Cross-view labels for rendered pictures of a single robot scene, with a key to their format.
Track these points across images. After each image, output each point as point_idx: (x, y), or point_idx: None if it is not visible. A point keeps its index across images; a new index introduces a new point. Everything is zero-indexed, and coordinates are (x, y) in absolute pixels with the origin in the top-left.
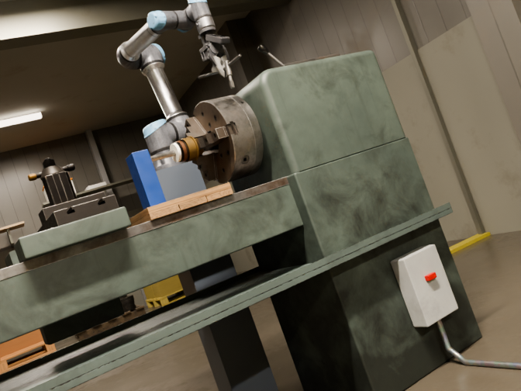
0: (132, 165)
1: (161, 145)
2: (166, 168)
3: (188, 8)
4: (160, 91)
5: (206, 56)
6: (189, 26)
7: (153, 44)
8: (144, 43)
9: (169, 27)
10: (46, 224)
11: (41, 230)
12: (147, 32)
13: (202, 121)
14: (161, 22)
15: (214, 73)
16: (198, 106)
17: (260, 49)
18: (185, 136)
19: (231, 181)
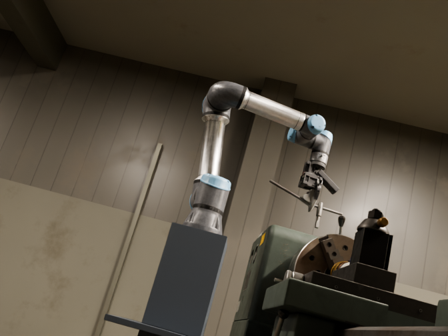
0: None
1: (223, 209)
2: (227, 240)
3: (319, 137)
4: (219, 149)
5: (309, 183)
6: (302, 144)
7: None
8: (279, 118)
9: (311, 136)
10: (428, 307)
11: (375, 293)
12: (297, 119)
13: (339, 252)
14: (321, 131)
15: (299, 197)
16: (345, 239)
17: (343, 219)
18: (340, 257)
19: (256, 299)
